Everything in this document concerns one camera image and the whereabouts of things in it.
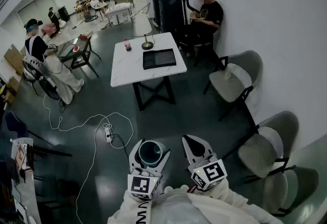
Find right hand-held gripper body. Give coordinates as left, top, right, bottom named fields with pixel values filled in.
left=188, top=154, right=228, bottom=192

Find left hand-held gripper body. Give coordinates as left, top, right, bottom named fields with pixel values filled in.
left=127, top=165, right=163, bottom=201

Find black tray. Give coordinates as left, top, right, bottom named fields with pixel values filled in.
left=142, top=48, right=177, bottom=70

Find person's left forearm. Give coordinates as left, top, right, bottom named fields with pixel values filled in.
left=107, top=189, right=154, bottom=224

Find person's right forearm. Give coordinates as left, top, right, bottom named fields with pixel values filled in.
left=188, top=178, right=284, bottom=224

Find white power strip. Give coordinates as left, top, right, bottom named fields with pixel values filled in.
left=103, top=123, right=113, bottom=143

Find person's white hoodie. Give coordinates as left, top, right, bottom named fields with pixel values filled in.
left=145, top=184, right=213, bottom=224

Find grey folding chair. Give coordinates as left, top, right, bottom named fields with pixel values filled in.
left=203, top=50, right=264, bottom=121
left=245, top=165, right=320, bottom=217
left=222, top=110, right=300, bottom=184

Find white marble table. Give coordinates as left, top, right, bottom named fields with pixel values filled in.
left=110, top=32, right=188, bottom=113

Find black wooden chair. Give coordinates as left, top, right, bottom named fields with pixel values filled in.
left=193, top=39, right=220, bottom=68

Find white side table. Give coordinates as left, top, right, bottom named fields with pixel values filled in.
left=10, top=137, right=43, bottom=224

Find small printed carton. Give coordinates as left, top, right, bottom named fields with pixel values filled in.
left=14, top=143, right=34, bottom=171

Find blue folding chair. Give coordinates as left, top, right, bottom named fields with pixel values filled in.
left=4, top=111, right=56, bottom=147

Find dark glass coffee table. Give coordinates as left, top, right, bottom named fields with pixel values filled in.
left=57, top=35, right=102, bottom=78

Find white shade table lamp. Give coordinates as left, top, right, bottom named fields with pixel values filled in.
left=132, top=13, right=154, bottom=51

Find dark grey wheeled bin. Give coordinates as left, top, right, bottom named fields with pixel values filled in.
left=157, top=0, right=199, bottom=40
left=149, top=0, right=182, bottom=27

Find small cardboard box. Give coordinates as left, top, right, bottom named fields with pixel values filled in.
left=5, top=76, right=20, bottom=96

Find white work table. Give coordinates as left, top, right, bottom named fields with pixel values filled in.
left=104, top=5, right=133, bottom=27

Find pink cushion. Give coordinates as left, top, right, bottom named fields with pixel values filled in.
left=41, top=23, right=57, bottom=38

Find large cardboard box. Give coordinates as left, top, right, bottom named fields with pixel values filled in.
left=3, top=43, right=26, bottom=76

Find black box speaker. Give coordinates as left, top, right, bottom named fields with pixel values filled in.
left=57, top=5, right=71, bottom=22

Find black cable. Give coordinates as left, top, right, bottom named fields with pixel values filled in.
left=108, top=134, right=131, bottom=160

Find white cable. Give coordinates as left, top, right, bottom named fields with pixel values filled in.
left=42, top=94, right=135, bottom=224

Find wire frame chair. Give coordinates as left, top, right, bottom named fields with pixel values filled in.
left=129, top=2, right=152, bottom=24

